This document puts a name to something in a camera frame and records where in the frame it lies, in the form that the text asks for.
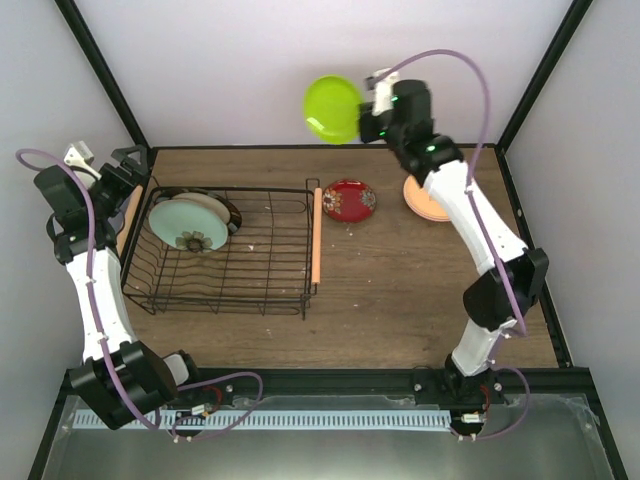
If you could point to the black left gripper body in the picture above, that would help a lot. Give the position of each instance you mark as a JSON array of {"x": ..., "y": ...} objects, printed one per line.
[{"x": 118, "y": 195}]

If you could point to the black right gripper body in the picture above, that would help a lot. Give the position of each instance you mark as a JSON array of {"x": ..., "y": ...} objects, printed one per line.
[{"x": 393, "y": 135}]

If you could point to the cream yellow plastic plate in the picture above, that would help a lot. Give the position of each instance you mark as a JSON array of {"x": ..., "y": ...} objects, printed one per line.
[{"x": 414, "y": 193}]

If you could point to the lime green plate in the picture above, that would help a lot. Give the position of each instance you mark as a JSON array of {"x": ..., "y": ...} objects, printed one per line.
[{"x": 331, "y": 109}]

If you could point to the pink plastic plate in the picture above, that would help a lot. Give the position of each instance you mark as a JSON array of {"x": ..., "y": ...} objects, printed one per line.
[{"x": 430, "y": 210}]

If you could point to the red floral plate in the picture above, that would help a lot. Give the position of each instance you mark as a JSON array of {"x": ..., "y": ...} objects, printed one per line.
[{"x": 349, "y": 201}]

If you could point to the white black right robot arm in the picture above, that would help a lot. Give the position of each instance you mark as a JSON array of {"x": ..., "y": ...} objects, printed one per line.
[{"x": 510, "y": 274}]

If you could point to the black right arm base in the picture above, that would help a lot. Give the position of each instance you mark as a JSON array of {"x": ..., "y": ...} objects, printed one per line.
[{"x": 467, "y": 399}]

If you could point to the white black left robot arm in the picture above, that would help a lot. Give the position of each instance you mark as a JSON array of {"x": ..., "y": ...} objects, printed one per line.
[{"x": 120, "y": 378}]

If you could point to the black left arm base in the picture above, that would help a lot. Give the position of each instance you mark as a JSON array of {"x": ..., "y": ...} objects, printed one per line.
[{"x": 194, "y": 407}]

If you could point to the light blue floral plate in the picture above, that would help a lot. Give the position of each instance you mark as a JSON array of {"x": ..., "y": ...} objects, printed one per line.
[{"x": 187, "y": 226}]

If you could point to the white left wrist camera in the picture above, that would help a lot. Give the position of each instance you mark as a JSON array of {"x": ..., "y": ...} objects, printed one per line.
[{"x": 79, "y": 158}]

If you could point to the black wire dish rack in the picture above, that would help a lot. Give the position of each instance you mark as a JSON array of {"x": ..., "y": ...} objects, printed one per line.
[{"x": 270, "y": 266}]

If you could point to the white slotted cable duct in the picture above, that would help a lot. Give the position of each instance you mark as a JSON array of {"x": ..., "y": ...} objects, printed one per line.
[{"x": 401, "y": 420}]

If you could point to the black aluminium cage frame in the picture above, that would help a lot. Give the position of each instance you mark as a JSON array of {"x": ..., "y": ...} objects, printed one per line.
[{"x": 304, "y": 382}]

